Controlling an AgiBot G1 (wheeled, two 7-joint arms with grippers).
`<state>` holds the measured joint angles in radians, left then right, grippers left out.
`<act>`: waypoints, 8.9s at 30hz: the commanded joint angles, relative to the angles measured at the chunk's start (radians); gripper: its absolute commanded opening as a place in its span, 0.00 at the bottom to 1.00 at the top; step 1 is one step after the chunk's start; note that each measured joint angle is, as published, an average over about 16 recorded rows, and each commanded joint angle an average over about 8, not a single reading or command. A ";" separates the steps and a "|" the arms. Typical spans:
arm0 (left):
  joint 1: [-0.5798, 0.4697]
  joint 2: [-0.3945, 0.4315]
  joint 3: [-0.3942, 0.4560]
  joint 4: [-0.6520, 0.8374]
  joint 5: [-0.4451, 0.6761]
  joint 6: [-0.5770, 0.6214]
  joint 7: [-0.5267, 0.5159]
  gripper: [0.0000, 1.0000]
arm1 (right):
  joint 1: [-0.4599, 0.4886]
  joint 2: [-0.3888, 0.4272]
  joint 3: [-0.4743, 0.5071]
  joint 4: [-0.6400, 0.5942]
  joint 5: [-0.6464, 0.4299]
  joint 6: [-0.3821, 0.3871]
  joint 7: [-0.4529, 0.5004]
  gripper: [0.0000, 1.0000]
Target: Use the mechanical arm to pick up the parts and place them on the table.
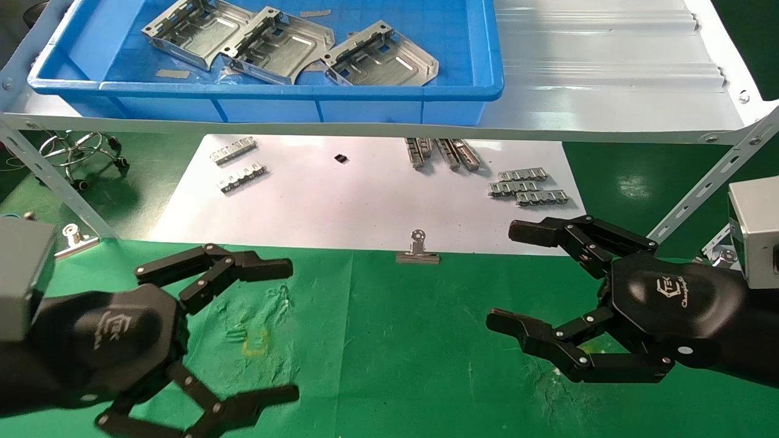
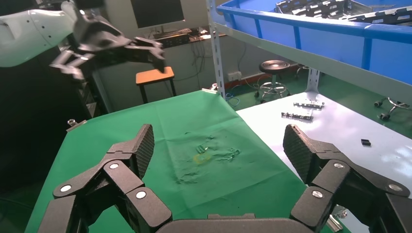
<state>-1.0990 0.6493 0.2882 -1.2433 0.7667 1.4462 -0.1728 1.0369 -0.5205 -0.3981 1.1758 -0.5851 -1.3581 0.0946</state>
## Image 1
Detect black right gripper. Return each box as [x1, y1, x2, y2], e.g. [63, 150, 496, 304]
[486, 214, 747, 384]

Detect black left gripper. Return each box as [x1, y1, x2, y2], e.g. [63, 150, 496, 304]
[30, 243, 300, 438]

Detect sheet metal bracket part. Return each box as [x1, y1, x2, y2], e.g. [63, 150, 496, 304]
[141, 0, 256, 71]
[220, 6, 337, 85]
[321, 20, 440, 88]

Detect small notched metal strip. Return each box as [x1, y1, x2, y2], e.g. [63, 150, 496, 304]
[210, 136, 257, 166]
[515, 190, 570, 208]
[498, 169, 550, 183]
[217, 161, 268, 194]
[488, 180, 540, 199]

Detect green table cloth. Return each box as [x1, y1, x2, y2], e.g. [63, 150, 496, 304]
[0, 237, 779, 438]

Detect white board sheet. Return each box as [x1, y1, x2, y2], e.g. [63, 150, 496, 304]
[148, 134, 578, 257]

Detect white metal shelf rack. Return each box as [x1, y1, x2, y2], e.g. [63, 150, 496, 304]
[0, 0, 779, 257]

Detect blue plastic bin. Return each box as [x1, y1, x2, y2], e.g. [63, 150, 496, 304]
[27, 0, 505, 127]

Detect chair wheel base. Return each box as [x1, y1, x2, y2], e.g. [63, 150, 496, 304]
[37, 130, 130, 190]

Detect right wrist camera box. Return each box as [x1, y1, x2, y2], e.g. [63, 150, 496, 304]
[728, 176, 779, 290]

